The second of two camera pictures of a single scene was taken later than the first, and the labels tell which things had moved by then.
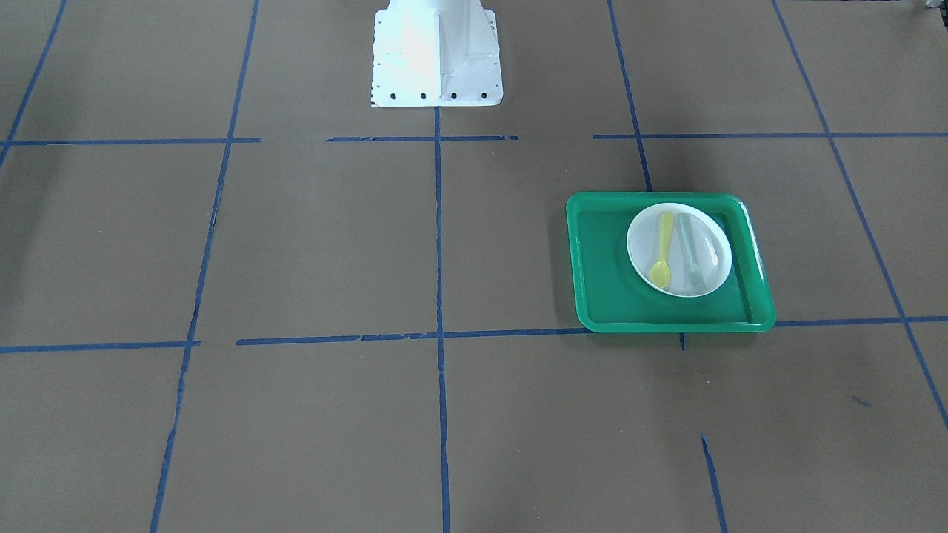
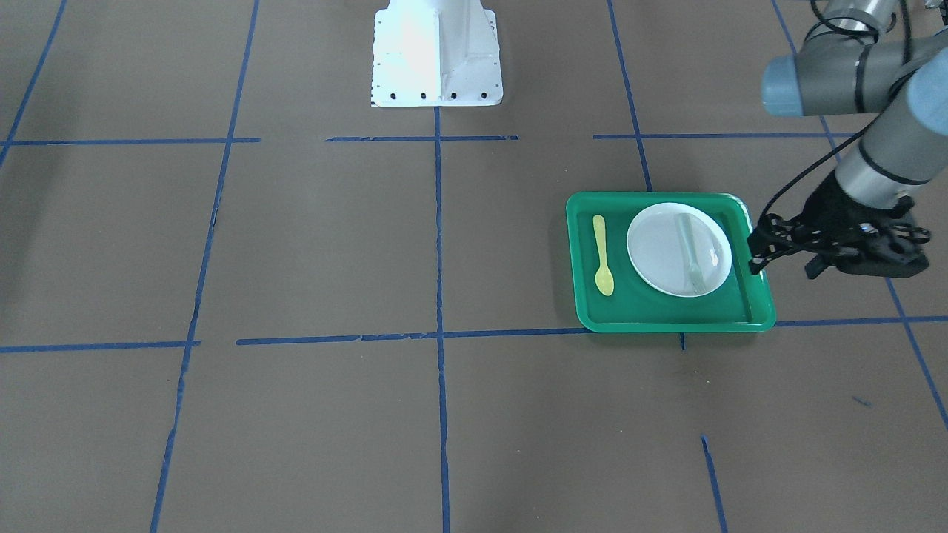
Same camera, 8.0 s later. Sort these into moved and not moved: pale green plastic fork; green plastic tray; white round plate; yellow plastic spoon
Moved: yellow plastic spoon
Not moved: pale green plastic fork; white round plate; green plastic tray
